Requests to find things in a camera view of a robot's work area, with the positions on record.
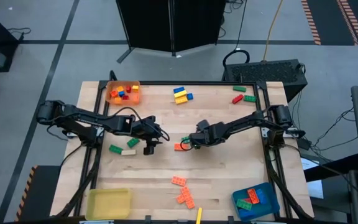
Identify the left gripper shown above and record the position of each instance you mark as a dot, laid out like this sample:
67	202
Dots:
145	126

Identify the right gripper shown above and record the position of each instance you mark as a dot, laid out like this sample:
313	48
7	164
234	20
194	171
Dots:
211	132

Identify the green rectangular block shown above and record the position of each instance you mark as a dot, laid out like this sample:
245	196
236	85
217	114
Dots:
115	149
243	204
133	142
249	98
185	139

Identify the cream long block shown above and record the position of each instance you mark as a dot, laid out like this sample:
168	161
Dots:
128	152

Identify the red square block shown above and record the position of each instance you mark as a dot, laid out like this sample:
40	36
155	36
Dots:
128	88
125	97

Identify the yellow square block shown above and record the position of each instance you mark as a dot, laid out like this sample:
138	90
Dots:
135	88

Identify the blue square block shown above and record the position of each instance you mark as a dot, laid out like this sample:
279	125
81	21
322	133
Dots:
121	93
190	96

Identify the orange-red square block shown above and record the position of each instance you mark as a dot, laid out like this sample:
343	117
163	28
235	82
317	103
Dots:
113	93

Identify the amber square block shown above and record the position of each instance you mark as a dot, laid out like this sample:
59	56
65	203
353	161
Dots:
120	88

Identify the yellow long block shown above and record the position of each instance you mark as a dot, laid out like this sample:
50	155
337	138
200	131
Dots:
199	215

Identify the red rectangular block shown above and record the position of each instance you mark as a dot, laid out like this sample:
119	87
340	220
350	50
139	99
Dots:
246	200
237	99

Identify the orange rectangular block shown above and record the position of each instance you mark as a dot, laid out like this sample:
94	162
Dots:
179	180
179	147
253	196

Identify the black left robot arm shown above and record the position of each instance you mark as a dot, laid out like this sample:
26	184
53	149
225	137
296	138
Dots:
82	119

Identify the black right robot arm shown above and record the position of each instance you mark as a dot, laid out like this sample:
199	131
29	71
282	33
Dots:
247	119

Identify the yellow rectangular block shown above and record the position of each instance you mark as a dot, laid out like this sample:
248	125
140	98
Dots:
180	94
181	99

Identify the orange plastic bin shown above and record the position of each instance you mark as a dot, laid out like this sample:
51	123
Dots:
129	102

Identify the orange long studded block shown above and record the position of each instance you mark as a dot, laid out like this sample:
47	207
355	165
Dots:
186	192

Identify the green long block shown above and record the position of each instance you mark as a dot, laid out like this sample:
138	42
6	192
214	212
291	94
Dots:
239	88

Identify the yellow plastic bin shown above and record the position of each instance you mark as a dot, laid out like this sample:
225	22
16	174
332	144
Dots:
108	203

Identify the blue plastic bin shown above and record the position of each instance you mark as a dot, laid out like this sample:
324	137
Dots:
269	207

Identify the black power adapter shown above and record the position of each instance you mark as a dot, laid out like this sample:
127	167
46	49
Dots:
304	143

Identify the black hazard-striped mat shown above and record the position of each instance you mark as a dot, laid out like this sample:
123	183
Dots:
42	193

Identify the black divider screen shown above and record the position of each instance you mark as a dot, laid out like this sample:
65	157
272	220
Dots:
166	21

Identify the white paper sheet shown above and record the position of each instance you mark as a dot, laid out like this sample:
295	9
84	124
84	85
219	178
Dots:
314	186

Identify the black aluminium table frame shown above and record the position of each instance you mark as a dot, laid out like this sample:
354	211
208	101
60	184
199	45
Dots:
197	83

